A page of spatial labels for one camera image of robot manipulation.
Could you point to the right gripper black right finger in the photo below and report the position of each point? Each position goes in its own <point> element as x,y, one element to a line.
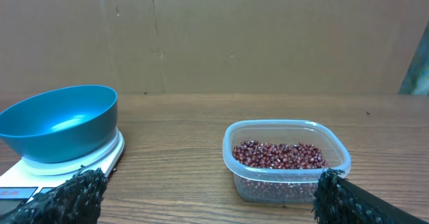
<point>337,201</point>

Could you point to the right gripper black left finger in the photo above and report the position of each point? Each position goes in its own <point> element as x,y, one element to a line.
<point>77,201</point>

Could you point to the white digital kitchen scale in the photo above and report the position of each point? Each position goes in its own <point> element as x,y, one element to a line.
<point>27,177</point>

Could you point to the blue plastic bowl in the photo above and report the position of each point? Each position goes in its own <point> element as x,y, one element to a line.
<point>61,125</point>

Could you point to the clear plastic food container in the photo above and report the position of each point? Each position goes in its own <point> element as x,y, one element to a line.
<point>282,185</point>

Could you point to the red adzuki beans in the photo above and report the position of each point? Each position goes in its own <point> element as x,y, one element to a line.
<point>258,154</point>

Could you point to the green object at wall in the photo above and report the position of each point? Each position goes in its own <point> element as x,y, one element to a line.
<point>416,79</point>

